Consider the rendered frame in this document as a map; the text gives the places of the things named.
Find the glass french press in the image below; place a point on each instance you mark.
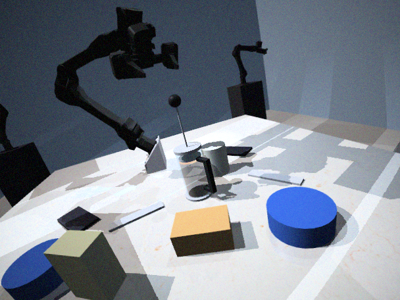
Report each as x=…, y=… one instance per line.
x=196, y=170

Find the tan rectangular block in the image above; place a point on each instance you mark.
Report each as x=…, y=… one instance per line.
x=206, y=230

